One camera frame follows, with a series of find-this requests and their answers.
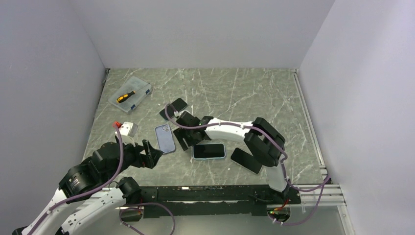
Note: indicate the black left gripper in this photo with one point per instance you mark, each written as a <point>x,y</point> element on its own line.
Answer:
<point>149,160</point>

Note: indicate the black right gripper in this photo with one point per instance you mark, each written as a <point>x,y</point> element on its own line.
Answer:
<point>180,134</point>

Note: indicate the light blue phone case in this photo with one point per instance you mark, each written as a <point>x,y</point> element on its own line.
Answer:
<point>207,159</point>

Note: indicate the silver black phone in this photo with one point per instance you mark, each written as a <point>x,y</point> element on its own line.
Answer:
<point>243,159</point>

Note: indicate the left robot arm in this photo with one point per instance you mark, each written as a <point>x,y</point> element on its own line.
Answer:
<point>62,217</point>

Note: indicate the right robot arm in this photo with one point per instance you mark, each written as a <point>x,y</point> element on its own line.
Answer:
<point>264,143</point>

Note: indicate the yellow black screwdriver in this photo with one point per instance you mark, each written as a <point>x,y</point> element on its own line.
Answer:
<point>124,97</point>

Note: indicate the clear plastic organizer box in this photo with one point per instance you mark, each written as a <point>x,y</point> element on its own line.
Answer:
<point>142,89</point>

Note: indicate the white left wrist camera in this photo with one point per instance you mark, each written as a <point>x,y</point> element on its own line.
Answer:
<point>127,132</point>

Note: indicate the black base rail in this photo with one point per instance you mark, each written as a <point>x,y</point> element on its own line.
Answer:
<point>156,209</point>

